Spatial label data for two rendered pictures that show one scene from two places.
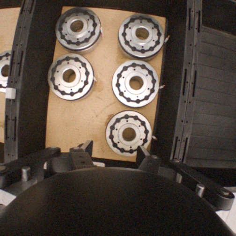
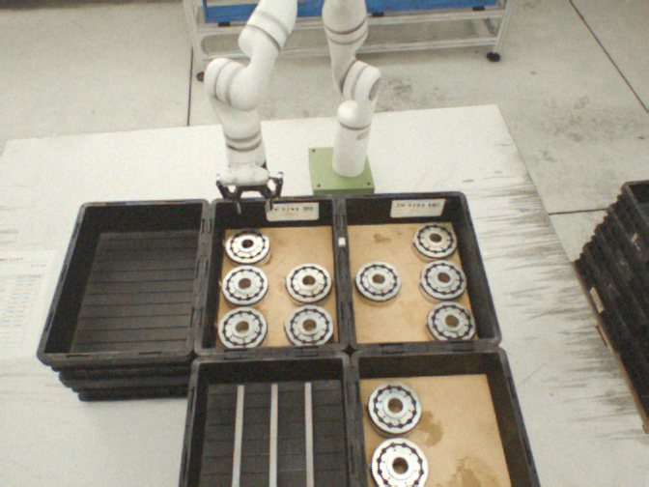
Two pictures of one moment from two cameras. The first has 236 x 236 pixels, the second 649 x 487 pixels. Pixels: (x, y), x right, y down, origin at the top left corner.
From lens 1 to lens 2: 104 cm
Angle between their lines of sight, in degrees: 32
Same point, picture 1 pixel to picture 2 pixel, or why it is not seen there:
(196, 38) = (195, 301)
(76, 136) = (299, 243)
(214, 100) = (153, 293)
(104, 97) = (275, 277)
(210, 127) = (156, 268)
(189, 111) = (201, 250)
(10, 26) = (403, 337)
